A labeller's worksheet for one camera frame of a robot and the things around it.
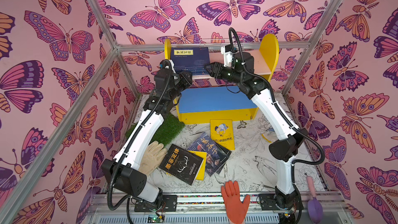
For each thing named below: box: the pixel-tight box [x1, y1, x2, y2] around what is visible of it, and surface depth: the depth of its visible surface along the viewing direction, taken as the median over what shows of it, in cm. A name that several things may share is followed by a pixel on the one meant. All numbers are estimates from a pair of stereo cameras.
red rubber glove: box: [220, 180, 251, 224], surface depth 75 cm
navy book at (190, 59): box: [171, 46, 210, 76], surface depth 74 cm
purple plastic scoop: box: [306, 175, 323, 224], surface depth 72 cm
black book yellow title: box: [159, 143, 204, 186], surface depth 85 cm
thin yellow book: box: [187, 150, 207, 181], surface depth 83 cm
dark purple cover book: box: [186, 131, 232, 177], surface depth 87 cm
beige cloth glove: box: [138, 141, 168, 176], surface depth 89 cm
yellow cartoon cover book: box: [209, 119, 236, 151], surface depth 99 cm
